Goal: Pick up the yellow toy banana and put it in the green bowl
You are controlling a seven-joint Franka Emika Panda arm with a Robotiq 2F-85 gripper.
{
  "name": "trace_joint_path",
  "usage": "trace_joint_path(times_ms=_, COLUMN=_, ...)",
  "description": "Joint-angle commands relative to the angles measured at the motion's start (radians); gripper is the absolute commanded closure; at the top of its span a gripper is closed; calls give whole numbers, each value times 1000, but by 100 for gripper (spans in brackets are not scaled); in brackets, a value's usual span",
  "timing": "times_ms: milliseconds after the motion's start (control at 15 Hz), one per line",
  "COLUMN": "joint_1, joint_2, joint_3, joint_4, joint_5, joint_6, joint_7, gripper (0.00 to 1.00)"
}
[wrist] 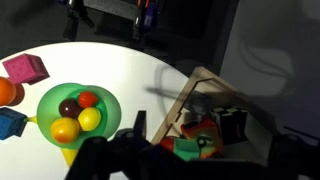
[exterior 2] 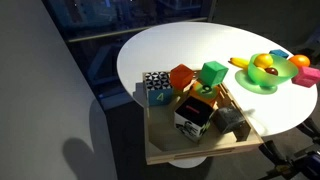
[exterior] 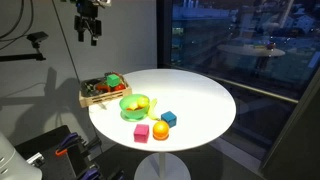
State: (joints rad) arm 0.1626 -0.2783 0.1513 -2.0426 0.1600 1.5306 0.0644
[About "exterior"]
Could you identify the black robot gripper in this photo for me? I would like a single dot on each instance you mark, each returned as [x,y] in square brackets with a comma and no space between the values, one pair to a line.
[87,8]

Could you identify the yellow toy banana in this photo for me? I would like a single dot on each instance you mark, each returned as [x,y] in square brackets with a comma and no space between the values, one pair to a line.
[153,111]

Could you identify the green toy cube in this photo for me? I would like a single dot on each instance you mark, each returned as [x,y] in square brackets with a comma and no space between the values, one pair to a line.
[113,80]

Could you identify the red-orange toy fruit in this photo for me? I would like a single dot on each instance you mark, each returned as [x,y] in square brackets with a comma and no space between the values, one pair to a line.
[102,87]

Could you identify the red toy tomato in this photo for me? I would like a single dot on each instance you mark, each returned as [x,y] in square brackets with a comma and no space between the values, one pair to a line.
[119,87]

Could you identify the green plastic bowl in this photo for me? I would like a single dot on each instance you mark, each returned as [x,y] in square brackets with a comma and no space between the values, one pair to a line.
[128,111]

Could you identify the pink toy cube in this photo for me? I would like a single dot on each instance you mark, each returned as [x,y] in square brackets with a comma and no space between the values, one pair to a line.
[141,133]

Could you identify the blue toy cube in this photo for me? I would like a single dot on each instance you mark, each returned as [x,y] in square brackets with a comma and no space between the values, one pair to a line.
[168,118]

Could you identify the orange toy fruit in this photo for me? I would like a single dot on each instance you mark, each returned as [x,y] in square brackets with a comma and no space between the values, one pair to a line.
[160,129]

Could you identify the wooden slatted crate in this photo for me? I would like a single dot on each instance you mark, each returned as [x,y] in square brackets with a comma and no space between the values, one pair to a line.
[100,97]

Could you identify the purple clamp with orange tip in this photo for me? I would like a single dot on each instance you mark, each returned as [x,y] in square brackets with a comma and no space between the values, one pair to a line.
[68,141]

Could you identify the black equipment cart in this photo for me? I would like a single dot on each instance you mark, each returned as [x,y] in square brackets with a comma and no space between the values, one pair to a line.
[50,156]

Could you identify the white rounded machine housing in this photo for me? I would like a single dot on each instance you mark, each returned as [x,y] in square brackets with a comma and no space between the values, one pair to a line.
[13,163]

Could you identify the black camera on stand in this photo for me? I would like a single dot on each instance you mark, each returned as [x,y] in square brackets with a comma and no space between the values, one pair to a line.
[36,37]

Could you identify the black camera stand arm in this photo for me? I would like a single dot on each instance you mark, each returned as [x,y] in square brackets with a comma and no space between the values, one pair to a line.
[20,57]

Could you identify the white table pedestal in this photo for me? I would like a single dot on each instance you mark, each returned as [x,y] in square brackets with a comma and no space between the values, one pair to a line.
[162,166]

